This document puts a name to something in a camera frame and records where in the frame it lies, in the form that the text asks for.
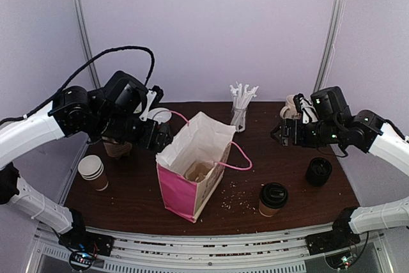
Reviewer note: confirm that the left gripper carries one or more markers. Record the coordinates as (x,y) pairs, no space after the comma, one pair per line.
(158,145)

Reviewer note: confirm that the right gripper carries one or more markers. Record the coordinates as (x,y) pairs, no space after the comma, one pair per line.
(285,132)

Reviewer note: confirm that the pink paper bag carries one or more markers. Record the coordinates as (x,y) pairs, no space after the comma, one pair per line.
(201,139)

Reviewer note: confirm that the single cardboard cup carrier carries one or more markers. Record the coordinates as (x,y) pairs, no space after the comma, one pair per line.
(197,171)

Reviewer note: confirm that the cardboard cup carrier stack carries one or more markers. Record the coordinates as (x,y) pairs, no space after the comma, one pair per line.
(117,150)

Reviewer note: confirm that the brown paper coffee cup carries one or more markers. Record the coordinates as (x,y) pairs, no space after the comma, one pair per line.
(265,211)

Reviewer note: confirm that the stack of paper cups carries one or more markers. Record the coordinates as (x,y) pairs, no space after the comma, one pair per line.
(91,169)

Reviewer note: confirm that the black cup lid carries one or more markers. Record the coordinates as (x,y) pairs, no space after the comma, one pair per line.
(274,195)

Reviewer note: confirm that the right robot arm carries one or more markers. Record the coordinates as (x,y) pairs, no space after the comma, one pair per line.
(326,119)

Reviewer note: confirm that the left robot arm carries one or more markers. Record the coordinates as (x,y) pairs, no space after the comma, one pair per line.
(117,112)

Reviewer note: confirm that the white and orange bowl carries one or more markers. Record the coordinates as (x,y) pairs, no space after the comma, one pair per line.
(160,115)

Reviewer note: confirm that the white ceramic mug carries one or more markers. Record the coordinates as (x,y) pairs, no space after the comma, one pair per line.
(289,110)

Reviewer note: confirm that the glass with wrapped straws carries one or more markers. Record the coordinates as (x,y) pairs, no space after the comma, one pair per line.
(241,95)

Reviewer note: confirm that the stack of black lids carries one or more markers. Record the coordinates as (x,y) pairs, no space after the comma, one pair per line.
(318,172)

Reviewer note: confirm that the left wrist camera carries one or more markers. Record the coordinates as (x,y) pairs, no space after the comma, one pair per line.
(152,98)

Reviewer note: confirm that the left aluminium frame post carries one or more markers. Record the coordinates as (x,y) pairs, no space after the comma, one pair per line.
(81,22)

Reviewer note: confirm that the aluminium frame post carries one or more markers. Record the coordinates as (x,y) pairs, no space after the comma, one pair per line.
(81,22)
(329,46)

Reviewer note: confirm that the right aluminium frame post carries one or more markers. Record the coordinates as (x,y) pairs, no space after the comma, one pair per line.
(329,46)

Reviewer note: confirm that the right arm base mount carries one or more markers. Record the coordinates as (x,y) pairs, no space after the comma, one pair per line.
(332,240)

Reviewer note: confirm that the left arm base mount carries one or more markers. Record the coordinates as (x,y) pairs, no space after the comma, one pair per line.
(79,239)

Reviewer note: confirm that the front aluminium rail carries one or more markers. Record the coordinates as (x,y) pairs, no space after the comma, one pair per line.
(277,251)

